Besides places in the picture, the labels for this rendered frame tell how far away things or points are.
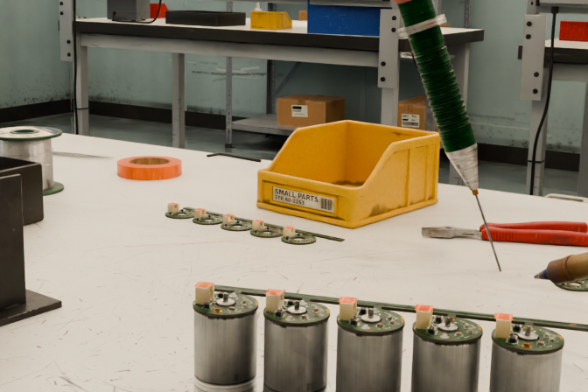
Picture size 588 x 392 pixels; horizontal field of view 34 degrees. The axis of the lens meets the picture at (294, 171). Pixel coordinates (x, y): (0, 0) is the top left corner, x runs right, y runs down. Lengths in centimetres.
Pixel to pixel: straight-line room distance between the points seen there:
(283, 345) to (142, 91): 587
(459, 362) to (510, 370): 2
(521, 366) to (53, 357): 24
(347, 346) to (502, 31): 469
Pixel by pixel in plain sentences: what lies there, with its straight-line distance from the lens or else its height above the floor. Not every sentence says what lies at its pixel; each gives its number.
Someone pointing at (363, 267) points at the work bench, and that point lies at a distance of 63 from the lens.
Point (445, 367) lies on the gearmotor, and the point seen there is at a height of 80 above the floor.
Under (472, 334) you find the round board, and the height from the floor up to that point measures 81.
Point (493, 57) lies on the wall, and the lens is 504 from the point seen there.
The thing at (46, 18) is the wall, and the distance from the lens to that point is 644.
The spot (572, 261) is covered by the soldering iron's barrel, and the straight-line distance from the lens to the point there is 32.
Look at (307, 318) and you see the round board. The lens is 36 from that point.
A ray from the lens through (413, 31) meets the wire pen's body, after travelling 32.
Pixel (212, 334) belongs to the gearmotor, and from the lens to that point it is 36.
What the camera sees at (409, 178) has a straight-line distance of 77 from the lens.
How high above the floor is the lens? 94
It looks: 12 degrees down
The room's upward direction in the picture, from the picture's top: 1 degrees clockwise
